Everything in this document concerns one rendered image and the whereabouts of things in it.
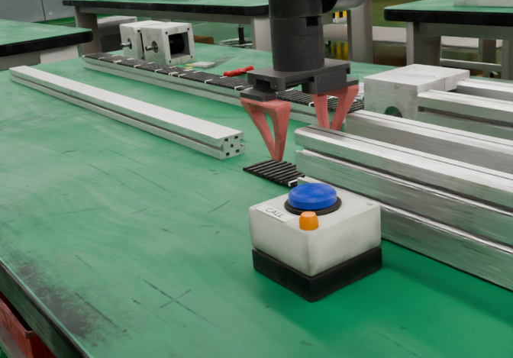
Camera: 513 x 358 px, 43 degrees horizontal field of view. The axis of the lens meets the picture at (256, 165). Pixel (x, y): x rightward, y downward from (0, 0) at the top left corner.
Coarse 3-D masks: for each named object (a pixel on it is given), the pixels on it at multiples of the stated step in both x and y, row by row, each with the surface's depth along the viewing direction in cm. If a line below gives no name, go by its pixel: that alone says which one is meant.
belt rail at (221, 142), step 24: (24, 72) 153; (72, 96) 130; (96, 96) 118; (120, 96) 117; (120, 120) 111; (144, 120) 103; (168, 120) 97; (192, 120) 96; (192, 144) 92; (216, 144) 86; (240, 144) 89
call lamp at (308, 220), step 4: (304, 212) 50; (308, 212) 49; (312, 212) 49; (300, 216) 49; (304, 216) 49; (308, 216) 49; (312, 216) 49; (316, 216) 49; (300, 220) 49; (304, 220) 49; (308, 220) 49; (312, 220) 49; (316, 220) 49; (300, 224) 49; (304, 224) 49; (308, 224) 49; (312, 224) 49; (316, 224) 49; (300, 228) 49; (304, 228) 49; (308, 228) 49; (312, 228) 49; (316, 228) 49
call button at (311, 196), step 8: (304, 184) 55; (312, 184) 55; (320, 184) 54; (296, 192) 53; (304, 192) 53; (312, 192) 53; (320, 192) 53; (328, 192) 52; (336, 192) 53; (296, 200) 52; (304, 200) 52; (312, 200) 52; (320, 200) 52; (328, 200) 52; (336, 200) 53; (304, 208) 52; (312, 208) 52
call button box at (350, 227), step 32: (256, 224) 54; (288, 224) 51; (320, 224) 50; (352, 224) 51; (256, 256) 55; (288, 256) 51; (320, 256) 50; (352, 256) 52; (288, 288) 53; (320, 288) 51
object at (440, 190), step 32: (320, 128) 66; (352, 128) 70; (384, 128) 66; (416, 128) 63; (448, 128) 62; (320, 160) 64; (352, 160) 62; (384, 160) 57; (416, 160) 54; (448, 160) 54; (480, 160) 58; (512, 160) 55; (352, 192) 63; (384, 192) 58; (416, 192) 55; (448, 192) 53; (480, 192) 49; (512, 192) 47; (384, 224) 59; (416, 224) 56; (448, 224) 54; (480, 224) 50; (512, 224) 48; (448, 256) 54; (480, 256) 51; (512, 256) 49; (512, 288) 49
